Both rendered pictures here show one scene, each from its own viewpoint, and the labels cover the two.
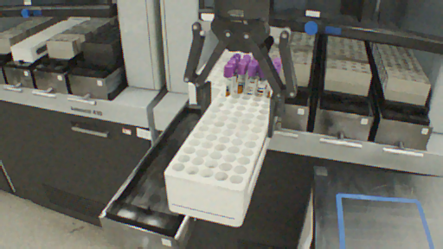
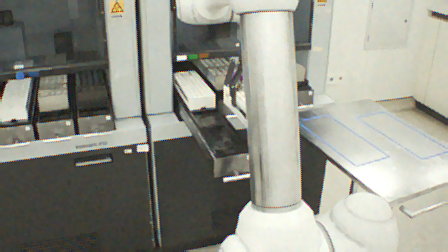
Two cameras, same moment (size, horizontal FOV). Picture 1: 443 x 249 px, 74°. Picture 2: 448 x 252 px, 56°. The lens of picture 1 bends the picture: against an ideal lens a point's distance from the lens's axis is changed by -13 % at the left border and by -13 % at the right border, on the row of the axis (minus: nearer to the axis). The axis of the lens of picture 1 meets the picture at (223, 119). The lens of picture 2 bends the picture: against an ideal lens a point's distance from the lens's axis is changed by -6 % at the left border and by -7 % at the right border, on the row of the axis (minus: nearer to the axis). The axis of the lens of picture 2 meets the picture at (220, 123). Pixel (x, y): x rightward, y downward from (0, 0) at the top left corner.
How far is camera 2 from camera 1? 1.13 m
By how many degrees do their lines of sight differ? 31
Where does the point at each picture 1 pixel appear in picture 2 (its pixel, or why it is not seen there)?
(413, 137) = (305, 98)
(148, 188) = (219, 144)
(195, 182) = not seen: hidden behind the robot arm
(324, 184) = not seen: hidden behind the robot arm
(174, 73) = (153, 100)
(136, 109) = (138, 130)
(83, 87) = (92, 125)
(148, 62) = (134, 97)
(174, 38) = (154, 75)
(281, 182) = not seen: hidden behind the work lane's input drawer
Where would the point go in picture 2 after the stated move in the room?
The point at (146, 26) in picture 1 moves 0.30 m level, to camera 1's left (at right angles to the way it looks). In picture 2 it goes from (133, 71) to (59, 87)
